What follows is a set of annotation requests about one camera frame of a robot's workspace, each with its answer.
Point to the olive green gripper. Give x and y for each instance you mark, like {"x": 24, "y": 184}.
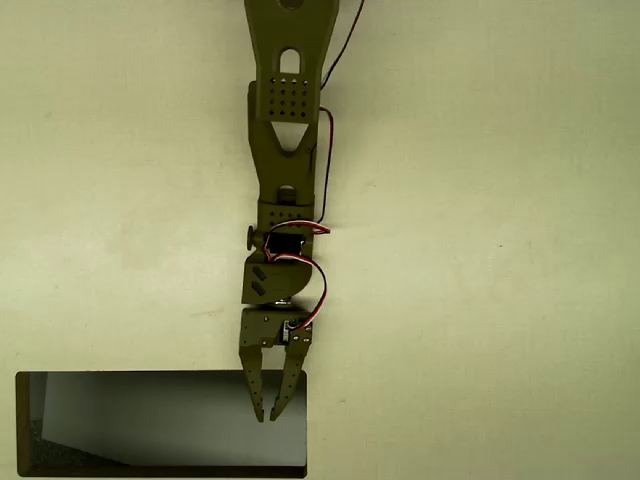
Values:
{"x": 260, "y": 331}

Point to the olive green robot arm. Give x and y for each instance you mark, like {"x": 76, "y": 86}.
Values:
{"x": 282, "y": 165}

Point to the dark rectangular bin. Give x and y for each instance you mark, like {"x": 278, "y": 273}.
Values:
{"x": 150, "y": 425}

